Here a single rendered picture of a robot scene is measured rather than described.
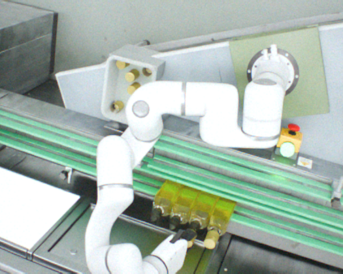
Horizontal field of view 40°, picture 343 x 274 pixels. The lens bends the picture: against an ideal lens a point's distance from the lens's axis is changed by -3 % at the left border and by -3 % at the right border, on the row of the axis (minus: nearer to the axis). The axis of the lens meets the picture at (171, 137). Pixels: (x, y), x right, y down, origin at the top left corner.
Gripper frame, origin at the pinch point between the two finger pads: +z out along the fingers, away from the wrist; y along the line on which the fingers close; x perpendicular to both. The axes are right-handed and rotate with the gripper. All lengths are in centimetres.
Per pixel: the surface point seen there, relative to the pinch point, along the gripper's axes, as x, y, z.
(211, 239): -5.1, 1.3, 3.9
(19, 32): 125, 16, 47
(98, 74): 60, 22, 29
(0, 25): 125, 21, 36
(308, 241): -26.2, -3.1, 30.9
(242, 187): -1.6, 5.8, 27.8
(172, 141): 22.7, 13.1, 22.3
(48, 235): 37.5, -12.8, -14.7
